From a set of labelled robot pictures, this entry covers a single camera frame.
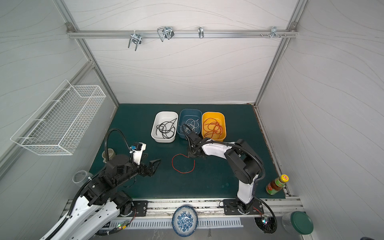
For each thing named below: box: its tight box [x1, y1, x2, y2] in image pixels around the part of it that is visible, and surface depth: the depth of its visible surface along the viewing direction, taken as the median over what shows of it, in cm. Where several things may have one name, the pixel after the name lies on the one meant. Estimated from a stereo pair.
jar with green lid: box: [282, 211, 314, 235], surface depth 64 cm
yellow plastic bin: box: [201, 111, 227, 142], surface depth 109 cm
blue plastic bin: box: [177, 109, 203, 139], surface depth 109 cm
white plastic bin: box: [151, 111, 179, 143], surface depth 106 cm
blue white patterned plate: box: [172, 205, 199, 237], surface depth 70 cm
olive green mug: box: [101, 148, 116, 163], surface depth 90 cm
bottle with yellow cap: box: [265, 174, 290, 196], surface depth 71 cm
